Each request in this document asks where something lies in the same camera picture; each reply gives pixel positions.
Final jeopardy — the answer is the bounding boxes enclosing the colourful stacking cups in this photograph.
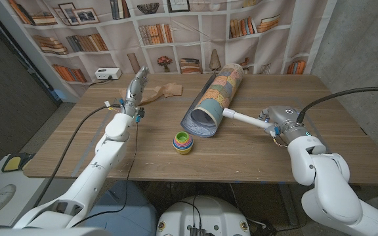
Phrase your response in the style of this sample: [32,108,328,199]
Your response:
[172,131,194,155]

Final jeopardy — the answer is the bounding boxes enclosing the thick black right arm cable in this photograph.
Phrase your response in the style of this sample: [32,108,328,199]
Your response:
[296,87,378,125]

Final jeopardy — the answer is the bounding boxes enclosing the white floor platform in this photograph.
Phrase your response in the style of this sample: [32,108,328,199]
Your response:
[0,155,45,227]

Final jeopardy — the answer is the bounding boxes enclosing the yellow and black pad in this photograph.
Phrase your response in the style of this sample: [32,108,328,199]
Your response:
[1,153,35,173]

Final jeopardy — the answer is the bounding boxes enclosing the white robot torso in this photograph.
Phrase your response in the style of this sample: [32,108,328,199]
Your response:
[156,195,251,236]

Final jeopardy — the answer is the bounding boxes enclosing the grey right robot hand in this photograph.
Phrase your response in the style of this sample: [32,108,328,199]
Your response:
[257,105,310,144]

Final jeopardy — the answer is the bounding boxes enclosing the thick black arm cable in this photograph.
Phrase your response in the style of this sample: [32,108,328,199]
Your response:
[296,87,378,125]
[33,104,126,209]

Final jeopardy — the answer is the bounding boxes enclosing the grey table leg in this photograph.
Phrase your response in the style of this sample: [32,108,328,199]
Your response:
[279,183,300,226]

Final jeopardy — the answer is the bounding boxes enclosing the rolled colourful map poster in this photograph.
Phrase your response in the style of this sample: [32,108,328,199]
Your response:
[180,63,244,138]

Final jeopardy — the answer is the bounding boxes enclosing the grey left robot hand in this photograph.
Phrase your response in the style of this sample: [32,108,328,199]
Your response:
[122,65,150,117]

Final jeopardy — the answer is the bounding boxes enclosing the white power strip box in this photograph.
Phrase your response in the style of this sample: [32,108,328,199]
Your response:
[94,68,123,81]

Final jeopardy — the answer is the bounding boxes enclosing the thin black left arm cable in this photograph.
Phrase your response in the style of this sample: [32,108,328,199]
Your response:
[70,121,139,228]

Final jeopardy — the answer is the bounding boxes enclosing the black cable on torso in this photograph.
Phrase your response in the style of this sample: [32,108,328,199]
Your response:
[175,195,203,229]

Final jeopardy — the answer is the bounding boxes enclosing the dark perforated panel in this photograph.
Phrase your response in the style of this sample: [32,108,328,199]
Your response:
[0,6,62,165]

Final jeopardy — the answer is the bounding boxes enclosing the white plastic cylinder pipe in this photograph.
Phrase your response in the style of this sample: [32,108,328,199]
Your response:
[222,108,274,130]

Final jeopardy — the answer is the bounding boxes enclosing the printed bookshelf backdrop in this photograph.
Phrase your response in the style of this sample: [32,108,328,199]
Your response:
[0,0,337,102]

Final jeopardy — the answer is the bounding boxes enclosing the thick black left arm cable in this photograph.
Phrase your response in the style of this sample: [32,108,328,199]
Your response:
[33,104,126,209]

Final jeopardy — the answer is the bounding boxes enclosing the black power strip cable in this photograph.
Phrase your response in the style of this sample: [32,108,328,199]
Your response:
[89,75,114,87]

